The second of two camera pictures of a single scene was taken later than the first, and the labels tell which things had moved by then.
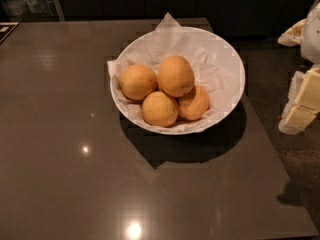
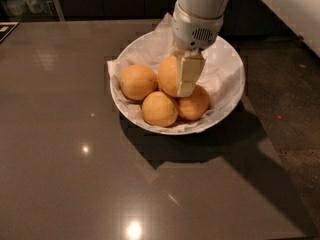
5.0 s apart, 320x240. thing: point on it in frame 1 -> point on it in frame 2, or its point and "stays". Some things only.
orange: [194, 105] stays
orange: [160, 109] stays
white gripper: [312, 37] -> [193, 30]
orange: [175, 76] stays
